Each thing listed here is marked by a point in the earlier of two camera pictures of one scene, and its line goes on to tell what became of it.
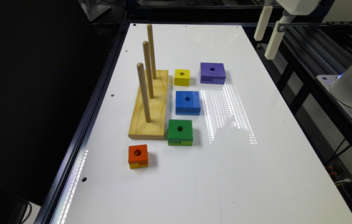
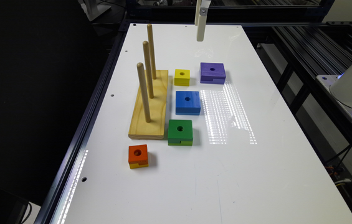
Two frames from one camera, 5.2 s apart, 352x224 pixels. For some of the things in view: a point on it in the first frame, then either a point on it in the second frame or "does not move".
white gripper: x=298 y=7 → x=202 y=8
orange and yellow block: x=137 y=156 does not move
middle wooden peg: x=146 y=50 does not move
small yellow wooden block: x=182 y=77 does not move
